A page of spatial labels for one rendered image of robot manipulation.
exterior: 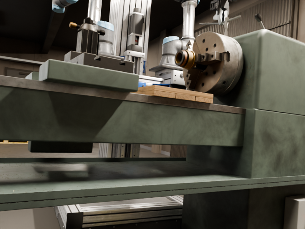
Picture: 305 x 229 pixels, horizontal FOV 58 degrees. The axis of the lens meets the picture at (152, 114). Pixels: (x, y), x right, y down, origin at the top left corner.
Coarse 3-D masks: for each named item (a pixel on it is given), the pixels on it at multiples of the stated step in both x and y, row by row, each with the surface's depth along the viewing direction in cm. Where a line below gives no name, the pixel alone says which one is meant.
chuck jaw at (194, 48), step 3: (189, 42) 143; (192, 42) 143; (195, 42) 144; (186, 45) 145; (189, 45) 139; (192, 45) 141; (195, 45) 142; (189, 48) 139; (192, 48) 139; (195, 48) 141; (198, 48) 142; (195, 51) 139; (198, 51) 140; (195, 54) 137
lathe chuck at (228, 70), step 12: (204, 36) 139; (216, 36) 132; (204, 48) 138; (216, 48) 131; (228, 48) 128; (204, 72) 137; (216, 72) 130; (228, 72) 129; (204, 84) 136; (216, 84) 130; (228, 84) 133
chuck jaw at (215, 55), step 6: (198, 54) 130; (204, 54) 129; (210, 54) 129; (216, 54) 126; (222, 54) 128; (228, 54) 128; (198, 60) 130; (204, 60) 129; (210, 60) 128; (216, 60) 128; (222, 60) 127; (228, 60) 128
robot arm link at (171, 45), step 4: (172, 36) 198; (176, 36) 199; (164, 40) 200; (168, 40) 197; (172, 40) 197; (176, 40) 198; (180, 40) 201; (164, 44) 199; (168, 44) 197; (172, 44) 197; (176, 44) 198; (180, 44) 199; (164, 48) 199; (168, 48) 197; (172, 48) 197; (176, 48) 198; (180, 48) 199; (164, 52) 198; (168, 52) 197; (172, 52) 197; (176, 52) 199
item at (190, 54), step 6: (180, 54) 134; (186, 54) 130; (192, 54) 132; (174, 60) 135; (180, 60) 135; (186, 60) 130; (192, 60) 131; (180, 66) 135; (186, 66) 132; (192, 66) 132
